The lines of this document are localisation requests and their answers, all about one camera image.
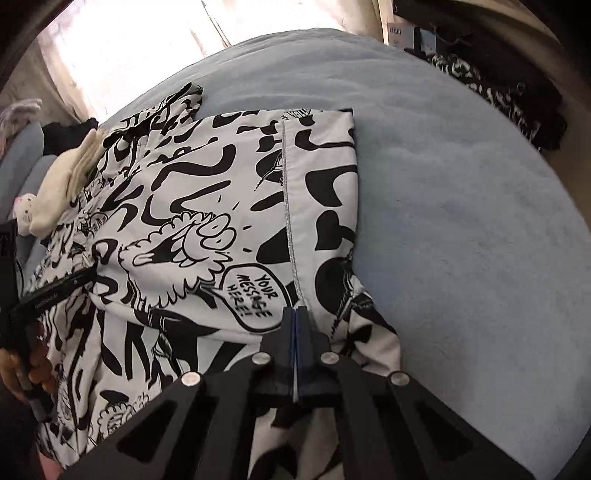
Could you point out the person's left hand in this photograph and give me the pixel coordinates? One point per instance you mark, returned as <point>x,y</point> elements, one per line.
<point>11,369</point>

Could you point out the black white patterned clothes pile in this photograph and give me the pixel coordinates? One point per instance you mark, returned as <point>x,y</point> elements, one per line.
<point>535,101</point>

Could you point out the black and white printed garment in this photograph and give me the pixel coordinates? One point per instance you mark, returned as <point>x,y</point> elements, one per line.
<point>184,184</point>

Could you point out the floral sheer curtain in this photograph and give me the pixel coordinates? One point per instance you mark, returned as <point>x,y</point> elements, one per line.
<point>64,87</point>

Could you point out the black fuzzy cloth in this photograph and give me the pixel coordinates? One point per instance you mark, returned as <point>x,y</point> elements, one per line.
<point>64,136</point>

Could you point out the cream folded garment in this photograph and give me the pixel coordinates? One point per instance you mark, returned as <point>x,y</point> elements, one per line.
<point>60,184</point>

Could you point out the pink and white plush toy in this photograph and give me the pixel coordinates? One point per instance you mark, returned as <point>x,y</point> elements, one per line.
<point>24,205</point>

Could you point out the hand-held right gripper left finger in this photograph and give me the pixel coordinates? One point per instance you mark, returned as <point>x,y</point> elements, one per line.
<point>284,350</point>

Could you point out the blue bed blanket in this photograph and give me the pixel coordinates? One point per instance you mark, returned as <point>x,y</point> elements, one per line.
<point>461,207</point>

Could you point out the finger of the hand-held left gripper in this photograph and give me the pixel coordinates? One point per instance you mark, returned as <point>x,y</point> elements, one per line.
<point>81,279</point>

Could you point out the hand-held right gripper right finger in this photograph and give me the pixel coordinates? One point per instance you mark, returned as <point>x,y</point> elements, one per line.
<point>304,355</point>

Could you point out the white cardboard box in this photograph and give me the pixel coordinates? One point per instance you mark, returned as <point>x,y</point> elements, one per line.
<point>401,34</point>

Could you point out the blue pillow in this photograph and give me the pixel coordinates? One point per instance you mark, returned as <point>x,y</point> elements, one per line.
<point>32,175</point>
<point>18,143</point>

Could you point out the floral fleece blanket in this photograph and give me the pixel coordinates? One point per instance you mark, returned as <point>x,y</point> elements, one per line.
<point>18,113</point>

